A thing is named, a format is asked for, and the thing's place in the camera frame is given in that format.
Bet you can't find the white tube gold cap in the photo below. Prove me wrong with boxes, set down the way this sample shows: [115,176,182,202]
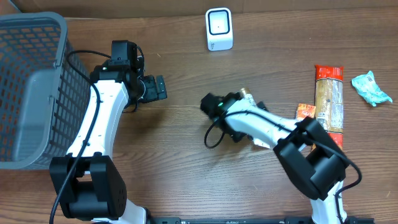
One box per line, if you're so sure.
[239,88,270,149]

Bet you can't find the small orange carton box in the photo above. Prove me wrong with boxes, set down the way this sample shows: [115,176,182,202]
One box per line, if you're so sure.
[295,103,316,121]

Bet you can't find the orange spaghetti packet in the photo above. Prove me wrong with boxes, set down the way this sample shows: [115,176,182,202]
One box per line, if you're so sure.
[315,65,344,149]

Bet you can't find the teal tissue packet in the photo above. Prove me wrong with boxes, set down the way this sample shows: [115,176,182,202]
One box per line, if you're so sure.
[351,70,393,107]

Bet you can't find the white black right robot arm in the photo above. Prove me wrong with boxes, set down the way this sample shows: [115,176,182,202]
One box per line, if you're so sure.
[200,92,362,223]

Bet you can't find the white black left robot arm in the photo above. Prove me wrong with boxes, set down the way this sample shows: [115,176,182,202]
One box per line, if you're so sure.
[49,56,167,223]

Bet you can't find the white barcode scanner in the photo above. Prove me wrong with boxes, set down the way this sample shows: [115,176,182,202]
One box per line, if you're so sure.
[205,7,233,51]

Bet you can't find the grey plastic mesh basket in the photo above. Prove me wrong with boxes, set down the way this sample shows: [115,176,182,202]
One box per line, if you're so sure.
[1,12,90,169]

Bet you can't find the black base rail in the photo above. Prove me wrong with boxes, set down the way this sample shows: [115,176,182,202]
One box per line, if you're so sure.
[96,217,376,224]

